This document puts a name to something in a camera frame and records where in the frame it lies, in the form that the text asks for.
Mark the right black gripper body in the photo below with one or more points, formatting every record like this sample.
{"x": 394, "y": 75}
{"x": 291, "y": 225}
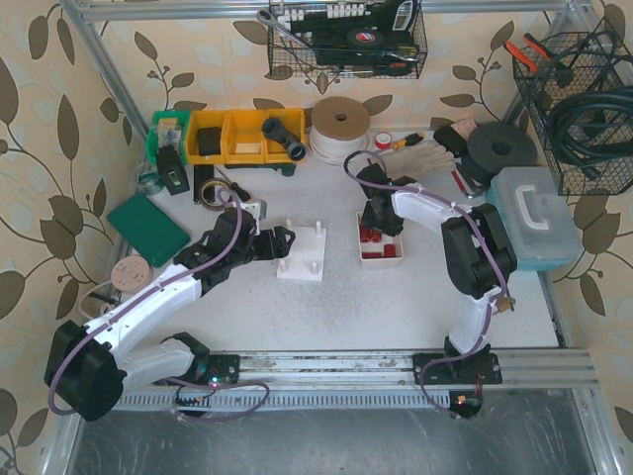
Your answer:
{"x": 381, "y": 218}

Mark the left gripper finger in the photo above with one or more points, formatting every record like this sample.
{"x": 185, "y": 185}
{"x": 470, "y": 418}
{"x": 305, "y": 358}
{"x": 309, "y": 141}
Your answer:
{"x": 281, "y": 250}
{"x": 282, "y": 234}

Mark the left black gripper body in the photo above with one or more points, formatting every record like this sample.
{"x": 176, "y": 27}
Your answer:
{"x": 264, "y": 242}

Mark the white peg base plate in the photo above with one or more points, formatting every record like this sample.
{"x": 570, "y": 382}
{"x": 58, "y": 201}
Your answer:
{"x": 306, "y": 258}

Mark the white spring tray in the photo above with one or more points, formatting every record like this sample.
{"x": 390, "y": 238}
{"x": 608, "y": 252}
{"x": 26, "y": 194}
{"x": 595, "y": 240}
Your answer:
{"x": 377, "y": 250}

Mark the brown tape roll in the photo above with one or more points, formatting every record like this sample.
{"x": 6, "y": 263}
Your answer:
{"x": 220, "y": 202}

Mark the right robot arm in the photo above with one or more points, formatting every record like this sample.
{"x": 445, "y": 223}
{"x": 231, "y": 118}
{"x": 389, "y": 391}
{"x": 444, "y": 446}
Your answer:
{"x": 478, "y": 254}

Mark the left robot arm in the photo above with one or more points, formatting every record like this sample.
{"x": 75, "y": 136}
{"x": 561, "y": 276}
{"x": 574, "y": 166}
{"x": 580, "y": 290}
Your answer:
{"x": 91, "y": 366}

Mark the orange black screwdriver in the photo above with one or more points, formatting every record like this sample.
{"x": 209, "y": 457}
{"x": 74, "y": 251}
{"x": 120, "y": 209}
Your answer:
{"x": 241, "y": 193}

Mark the white work glove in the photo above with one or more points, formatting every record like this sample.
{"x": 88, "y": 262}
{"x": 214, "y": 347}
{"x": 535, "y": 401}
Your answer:
{"x": 417, "y": 160}

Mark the red white tape roll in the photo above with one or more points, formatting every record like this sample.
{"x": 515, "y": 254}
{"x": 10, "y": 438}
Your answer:
{"x": 383, "y": 140}

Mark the yellow black screwdriver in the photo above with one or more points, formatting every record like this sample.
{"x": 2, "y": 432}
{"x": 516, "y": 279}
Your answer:
{"x": 409, "y": 140}

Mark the yellow bin with pipe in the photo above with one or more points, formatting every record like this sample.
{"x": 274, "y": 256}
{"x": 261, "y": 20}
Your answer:
{"x": 295, "y": 121}

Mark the black ribbed block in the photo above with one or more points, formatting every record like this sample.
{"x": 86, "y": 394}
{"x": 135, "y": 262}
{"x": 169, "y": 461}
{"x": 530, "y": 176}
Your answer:
{"x": 200, "y": 173}

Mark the grey pipe fitting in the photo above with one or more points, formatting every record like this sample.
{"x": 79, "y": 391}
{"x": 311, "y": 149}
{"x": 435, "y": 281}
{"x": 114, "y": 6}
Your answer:
{"x": 274, "y": 130}

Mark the green plastic case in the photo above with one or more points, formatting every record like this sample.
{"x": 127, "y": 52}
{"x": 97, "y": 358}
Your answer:
{"x": 148, "y": 230}

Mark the black green meter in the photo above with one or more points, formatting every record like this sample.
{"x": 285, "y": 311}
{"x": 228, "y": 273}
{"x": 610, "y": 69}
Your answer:
{"x": 171, "y": 170}

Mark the black brush block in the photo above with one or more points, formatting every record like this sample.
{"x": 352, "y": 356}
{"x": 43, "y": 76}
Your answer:
{"x": 454, "y": 137}

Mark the yellow bin with card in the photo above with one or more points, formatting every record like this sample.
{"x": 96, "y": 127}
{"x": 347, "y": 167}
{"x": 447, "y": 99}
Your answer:
{"x": 242, "y": 138}

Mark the yellow bin with black box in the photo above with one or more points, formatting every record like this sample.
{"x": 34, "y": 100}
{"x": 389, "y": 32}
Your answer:
{"x": 203, "y": 143}

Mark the round beige power socket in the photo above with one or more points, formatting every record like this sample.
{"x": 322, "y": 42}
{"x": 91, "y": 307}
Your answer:
{"x": 131, "y": 274}

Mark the clear glass jar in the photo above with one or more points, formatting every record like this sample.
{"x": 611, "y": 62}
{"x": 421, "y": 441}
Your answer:
{"x": 148, "y": 181}

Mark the black foam disc spool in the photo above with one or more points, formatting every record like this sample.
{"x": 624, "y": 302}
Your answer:
{"x": 493, "y": 146}

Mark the green storage bin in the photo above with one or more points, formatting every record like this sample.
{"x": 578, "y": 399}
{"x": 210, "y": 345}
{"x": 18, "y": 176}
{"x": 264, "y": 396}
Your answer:
{"x": 167, "y": 128}

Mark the brass padlock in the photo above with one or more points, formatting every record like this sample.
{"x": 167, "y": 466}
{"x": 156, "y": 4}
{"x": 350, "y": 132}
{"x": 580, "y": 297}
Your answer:
{"x": 504, "y": 304}

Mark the teal clear toolbox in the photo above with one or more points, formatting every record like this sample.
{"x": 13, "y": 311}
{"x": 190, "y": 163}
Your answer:
{"x": 536, "y": 218}

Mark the black tape roll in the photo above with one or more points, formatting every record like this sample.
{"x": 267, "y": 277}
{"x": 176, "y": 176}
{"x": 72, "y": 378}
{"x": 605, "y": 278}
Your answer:
{"x": 365, "y": 39}

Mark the silver wrench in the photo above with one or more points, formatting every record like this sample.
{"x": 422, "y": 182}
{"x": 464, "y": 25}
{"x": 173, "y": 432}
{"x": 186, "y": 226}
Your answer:
{"x": 269, "y": 21}

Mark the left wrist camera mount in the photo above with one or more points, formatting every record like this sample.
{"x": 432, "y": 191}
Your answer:
{"x": 257, "y": 208}

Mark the red handled tool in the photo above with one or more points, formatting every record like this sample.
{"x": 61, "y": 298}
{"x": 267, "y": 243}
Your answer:
{"x": 468, "y": 187}

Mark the white cable spool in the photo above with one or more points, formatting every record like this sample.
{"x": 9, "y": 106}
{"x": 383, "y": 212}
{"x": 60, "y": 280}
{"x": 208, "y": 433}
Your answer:
{"x": 340, "y": 126}

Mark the centre wire basket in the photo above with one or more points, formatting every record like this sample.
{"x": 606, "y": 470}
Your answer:
{"x": 325, "y": 24}

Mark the wire basket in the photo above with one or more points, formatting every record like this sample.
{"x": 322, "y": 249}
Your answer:
{"x": 581, "y": 110}
{"x": 325, "y": 24}

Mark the orange handled pliers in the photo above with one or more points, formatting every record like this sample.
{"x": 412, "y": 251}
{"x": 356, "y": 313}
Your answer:
{"x": 523, "y": 55}

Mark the right wire basket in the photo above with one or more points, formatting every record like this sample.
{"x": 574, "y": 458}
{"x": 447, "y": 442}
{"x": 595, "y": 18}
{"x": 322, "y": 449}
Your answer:
{"x": 581, "y": 110}

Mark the aluminium front rail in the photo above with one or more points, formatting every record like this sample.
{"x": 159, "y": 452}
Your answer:
{"x": 520, "y": 368}

